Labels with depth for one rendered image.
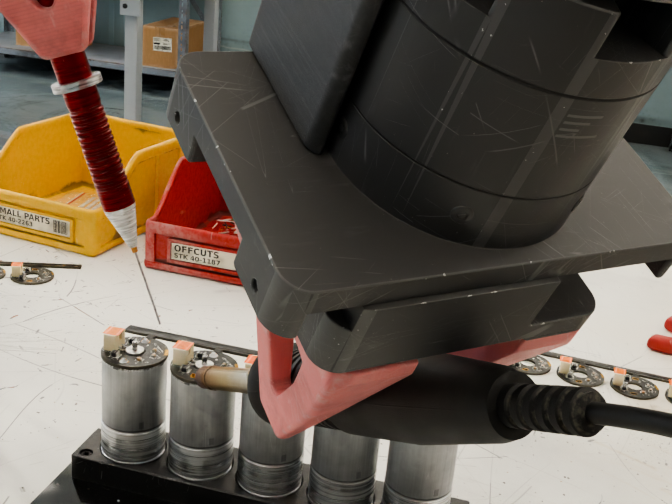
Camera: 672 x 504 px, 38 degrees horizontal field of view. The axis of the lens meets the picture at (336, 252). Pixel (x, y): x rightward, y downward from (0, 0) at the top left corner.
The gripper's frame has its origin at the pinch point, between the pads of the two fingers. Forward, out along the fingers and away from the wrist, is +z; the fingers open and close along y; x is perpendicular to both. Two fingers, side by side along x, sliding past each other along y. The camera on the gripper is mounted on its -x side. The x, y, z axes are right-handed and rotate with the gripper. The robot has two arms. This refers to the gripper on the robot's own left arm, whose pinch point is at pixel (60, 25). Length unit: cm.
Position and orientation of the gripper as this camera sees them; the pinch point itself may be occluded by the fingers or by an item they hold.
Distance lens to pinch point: 31.9
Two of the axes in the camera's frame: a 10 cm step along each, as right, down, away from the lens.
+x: -9.7, 2.4, 0.0
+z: 2.2, 9.0, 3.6
